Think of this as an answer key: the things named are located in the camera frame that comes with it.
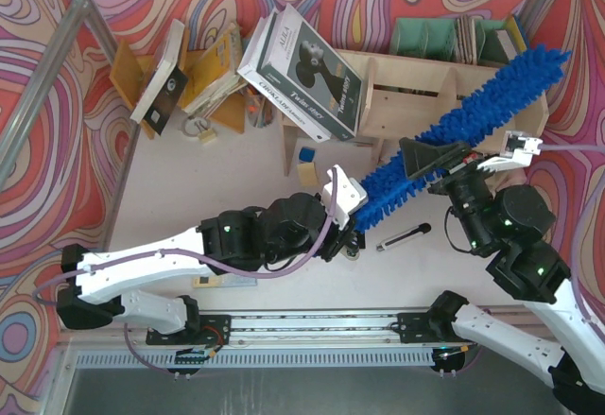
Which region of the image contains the blue eraser block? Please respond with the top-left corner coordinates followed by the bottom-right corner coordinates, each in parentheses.
top-left (299, 147), bottom-right (316, 164)

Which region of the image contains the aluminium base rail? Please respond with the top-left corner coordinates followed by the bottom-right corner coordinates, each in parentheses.
top-left (129, 310), bottom-right (460, 346)

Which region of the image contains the green desk organizer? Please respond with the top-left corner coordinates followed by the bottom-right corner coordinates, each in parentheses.
top-left (389, 17), bottom-right (504, 64)

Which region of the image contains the light wooden bookshelf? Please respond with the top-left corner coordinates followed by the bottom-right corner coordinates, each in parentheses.
top-left (276, 50), bottom-right (549, 176)

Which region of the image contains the blue covered notebook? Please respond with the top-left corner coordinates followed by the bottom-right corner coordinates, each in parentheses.
top-left (494, 15), bottom-right (528, 61)

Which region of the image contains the pink pig figure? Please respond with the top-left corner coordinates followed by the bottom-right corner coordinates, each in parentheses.
top-left (495, 168), bottom-right (527, 192)

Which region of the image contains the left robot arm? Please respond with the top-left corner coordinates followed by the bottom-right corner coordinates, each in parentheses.
top-left (57, 193), bottom-right (361, 336)

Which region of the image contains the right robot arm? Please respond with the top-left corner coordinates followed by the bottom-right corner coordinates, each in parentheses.
top-left (398, 131), bottom-right (604, 414)

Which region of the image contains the beige black stapler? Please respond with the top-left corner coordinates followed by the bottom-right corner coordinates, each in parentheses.
top-left (342, 242), bottom-right (360, 261)

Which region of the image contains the black white paperback book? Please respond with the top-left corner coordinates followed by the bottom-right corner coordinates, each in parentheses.
top-left (130, 19), bottom-right (187, 135)

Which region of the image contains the Twins story book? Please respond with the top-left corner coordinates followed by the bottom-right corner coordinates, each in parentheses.
top-left (258, 5), bottom-right (363, 141)

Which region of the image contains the black clip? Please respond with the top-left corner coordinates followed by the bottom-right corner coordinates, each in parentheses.
top-left (357, 234), bottom-right (366, 250)

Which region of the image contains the orange wooden book stand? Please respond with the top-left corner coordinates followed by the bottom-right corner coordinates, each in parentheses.
top-left (110, 28), bottom-right (245, 139)

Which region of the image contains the blue fluffy duster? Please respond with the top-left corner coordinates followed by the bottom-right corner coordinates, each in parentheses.
top-left (354, 44), bottom-right (571, 233)

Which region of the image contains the pencil cup with pencils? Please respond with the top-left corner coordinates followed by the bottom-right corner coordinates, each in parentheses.
top-left (244, 86), bottom-right (273, 129)

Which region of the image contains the yellow worn book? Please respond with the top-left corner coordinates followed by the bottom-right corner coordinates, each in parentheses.
top-left (181, 22), bottom-right (243, 118)

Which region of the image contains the beige calculator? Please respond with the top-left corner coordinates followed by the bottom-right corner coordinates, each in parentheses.
top-left (192, 274), bottom-right (257, 288)

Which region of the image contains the white Chokladfabriken book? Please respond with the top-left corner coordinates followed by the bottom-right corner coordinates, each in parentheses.
top-left (237, 8), bottom-right (331, 143)

